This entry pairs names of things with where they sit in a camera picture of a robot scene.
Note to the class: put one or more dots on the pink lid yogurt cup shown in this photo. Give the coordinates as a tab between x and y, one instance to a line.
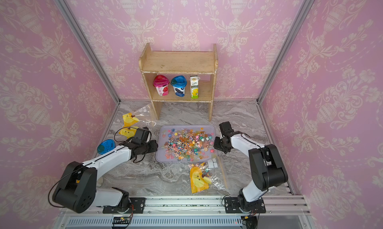
161	84

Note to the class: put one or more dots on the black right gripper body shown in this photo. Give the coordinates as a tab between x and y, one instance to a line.
219	143

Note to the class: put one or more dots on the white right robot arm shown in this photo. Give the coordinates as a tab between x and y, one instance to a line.
266	165

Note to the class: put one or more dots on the blue lid yogurt cup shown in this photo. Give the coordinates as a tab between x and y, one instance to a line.
179	84

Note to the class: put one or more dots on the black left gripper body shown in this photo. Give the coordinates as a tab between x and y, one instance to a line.
149	147

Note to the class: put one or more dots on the green white juice carton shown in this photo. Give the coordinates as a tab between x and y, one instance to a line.
194	86

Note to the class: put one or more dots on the blue lid cup on table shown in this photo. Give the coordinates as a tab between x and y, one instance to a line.
106	146

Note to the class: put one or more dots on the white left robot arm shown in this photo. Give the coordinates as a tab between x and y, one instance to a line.
77	189

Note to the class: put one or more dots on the pile of colourful candies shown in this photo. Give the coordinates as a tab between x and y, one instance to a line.
188	143

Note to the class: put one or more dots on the ziploc candy bag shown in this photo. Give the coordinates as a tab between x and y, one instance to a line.
143	117
128	131
208	176

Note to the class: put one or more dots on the lavender plastic tray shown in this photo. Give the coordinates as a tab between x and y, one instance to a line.
161	155

